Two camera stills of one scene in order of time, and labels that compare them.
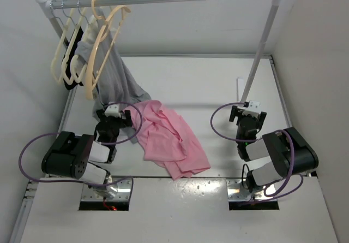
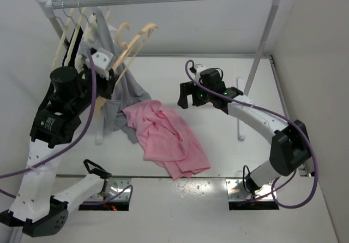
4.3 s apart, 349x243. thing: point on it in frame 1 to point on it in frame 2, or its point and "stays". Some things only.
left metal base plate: (123, 185) stays
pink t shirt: (167, 140) stays
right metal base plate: (237, 190) stays
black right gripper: (233, 114) to (188, 88)
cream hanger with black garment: (69, 80) stays
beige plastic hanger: (102, 42) to (102, 102)
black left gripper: (101, 115) to (108, 84)
